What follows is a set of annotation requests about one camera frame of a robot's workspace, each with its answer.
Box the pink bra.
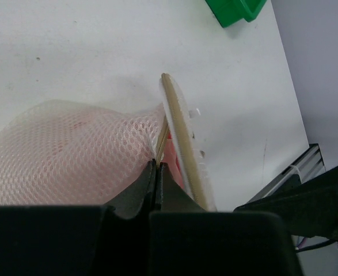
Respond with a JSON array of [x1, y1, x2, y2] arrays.
[[162, 133, 184, 189]]

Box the green plastic tray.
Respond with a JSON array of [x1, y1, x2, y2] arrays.
[[205, 0, 266, 28]]

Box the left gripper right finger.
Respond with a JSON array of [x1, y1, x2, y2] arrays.
[[149, 164, 303, 275]]

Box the aluminium table frame rail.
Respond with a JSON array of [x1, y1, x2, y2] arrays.
[[248, 143, 326, 203]]

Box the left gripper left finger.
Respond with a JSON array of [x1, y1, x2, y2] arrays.
[[0, 161, 156, 275]]

